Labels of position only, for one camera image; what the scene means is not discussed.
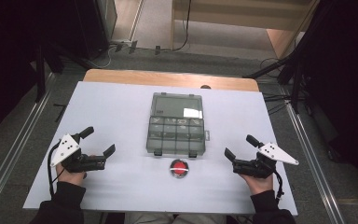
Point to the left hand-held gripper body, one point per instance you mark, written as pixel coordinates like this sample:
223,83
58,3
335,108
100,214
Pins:
66,150

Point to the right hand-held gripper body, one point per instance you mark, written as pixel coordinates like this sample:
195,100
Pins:
275,153

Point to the red round tin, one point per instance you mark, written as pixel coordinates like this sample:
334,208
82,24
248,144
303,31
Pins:
179,168

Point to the clear plastic compartment box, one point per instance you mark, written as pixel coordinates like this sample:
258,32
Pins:
175,137

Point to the person's left hand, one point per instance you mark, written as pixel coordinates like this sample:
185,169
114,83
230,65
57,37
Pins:
70,178

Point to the person's right hand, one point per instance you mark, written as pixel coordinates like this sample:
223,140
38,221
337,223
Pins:
259,185

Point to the white table board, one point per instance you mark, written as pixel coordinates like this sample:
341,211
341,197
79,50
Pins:
121,109

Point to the black metal stand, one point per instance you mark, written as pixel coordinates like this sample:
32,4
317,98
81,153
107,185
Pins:
268,67
39,77

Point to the small dark knob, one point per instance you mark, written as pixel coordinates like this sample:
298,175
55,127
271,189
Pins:
205,87

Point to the person's legs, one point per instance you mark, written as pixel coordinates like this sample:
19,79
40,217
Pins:
174,219

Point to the wooden table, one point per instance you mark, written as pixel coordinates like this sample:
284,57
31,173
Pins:
167,79

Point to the dark curtain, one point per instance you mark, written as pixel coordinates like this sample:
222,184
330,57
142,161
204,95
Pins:
6,46
348,77

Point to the black cabinet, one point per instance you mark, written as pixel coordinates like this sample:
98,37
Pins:
90,25

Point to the beige wooden furniture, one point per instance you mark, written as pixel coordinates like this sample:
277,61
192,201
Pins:
230,12

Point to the metal floor rail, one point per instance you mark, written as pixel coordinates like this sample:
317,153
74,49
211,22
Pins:
15,146
313,161

